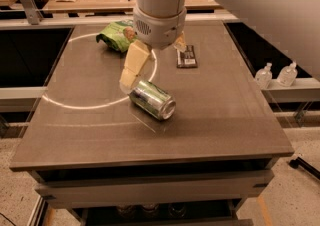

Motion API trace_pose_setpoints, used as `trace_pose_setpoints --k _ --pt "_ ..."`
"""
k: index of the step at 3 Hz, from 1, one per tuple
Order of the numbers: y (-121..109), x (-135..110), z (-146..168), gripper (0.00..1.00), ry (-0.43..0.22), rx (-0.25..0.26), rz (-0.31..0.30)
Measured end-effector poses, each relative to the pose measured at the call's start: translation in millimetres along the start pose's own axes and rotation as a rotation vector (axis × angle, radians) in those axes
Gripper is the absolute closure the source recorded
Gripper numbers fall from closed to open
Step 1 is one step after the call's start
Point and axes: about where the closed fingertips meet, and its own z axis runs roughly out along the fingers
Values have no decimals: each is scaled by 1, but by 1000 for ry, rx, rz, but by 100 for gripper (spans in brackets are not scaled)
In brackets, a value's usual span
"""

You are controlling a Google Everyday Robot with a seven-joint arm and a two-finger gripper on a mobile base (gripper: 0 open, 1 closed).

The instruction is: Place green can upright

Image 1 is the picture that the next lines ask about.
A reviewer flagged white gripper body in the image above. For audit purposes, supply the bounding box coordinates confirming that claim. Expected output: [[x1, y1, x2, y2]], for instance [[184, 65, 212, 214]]
[[133, 7, 186, 49]]

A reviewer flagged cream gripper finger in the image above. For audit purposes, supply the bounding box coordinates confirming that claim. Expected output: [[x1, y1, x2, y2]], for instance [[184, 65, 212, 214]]
[[119, 40, 151, 94], [174, 33, 187, 52]]

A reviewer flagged green soda can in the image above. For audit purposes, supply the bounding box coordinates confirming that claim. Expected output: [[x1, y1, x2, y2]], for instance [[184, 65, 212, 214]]
[[129, 80, 176, 121]]

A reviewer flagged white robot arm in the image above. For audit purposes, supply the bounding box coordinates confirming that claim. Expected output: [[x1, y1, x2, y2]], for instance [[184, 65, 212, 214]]
[[120, 0, 320, 93]]

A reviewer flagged dark chocolate bar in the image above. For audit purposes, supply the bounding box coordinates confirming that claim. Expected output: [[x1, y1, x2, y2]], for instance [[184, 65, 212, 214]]
[[177, 45, 198, 68]]

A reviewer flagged green chip bag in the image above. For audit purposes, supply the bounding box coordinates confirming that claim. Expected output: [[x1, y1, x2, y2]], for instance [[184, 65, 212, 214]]
[[96, 20, 136, 53]]

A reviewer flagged clear sanitizer bottle left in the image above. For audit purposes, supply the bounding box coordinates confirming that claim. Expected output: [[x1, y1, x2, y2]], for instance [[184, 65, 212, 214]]
[[255, 63, 272, 89]]

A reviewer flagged clear sanitizer bottle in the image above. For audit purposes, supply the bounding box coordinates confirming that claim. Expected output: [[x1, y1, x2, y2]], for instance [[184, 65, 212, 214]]
[[277, 61, 297, 87], [255, 63, 272, 89]]

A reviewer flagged clear sanitizer bottle right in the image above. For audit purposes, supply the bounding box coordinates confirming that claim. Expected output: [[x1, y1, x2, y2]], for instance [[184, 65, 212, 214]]
[[277, 61, 297, 87]]

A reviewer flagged grey table drawer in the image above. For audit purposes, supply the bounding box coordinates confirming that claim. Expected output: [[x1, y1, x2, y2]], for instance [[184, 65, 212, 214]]
[[36, 170, 274, 209]]

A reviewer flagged black stand leg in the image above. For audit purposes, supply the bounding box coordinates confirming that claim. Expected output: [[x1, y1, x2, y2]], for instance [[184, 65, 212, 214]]
[[289, 157, 320, 180]]

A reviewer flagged metal bracket left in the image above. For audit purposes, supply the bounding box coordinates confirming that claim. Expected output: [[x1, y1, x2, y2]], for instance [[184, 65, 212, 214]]
[[20, 0, 42, 25]]

